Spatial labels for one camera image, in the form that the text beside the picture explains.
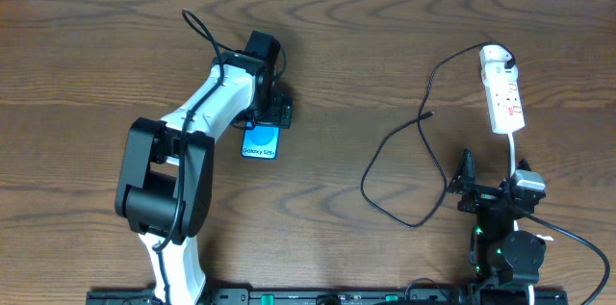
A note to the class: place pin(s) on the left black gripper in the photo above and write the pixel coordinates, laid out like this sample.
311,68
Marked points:
280,113

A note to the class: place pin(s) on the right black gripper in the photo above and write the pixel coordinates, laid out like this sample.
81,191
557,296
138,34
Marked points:
484,191

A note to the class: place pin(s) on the Samsung Galaxy smartphone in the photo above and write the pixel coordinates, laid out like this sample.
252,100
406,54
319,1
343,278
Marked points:
260,142

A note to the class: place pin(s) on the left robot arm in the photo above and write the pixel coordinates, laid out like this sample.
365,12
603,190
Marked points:
165,184

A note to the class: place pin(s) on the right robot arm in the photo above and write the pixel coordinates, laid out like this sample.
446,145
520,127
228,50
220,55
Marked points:
506,259

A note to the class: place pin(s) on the white USB charger plug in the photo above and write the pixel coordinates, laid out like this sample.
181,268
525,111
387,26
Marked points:
494,53

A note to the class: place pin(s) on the white power strip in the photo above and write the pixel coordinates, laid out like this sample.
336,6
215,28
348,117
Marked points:
503,98

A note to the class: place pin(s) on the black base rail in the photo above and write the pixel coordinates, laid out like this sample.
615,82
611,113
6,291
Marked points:
421,295

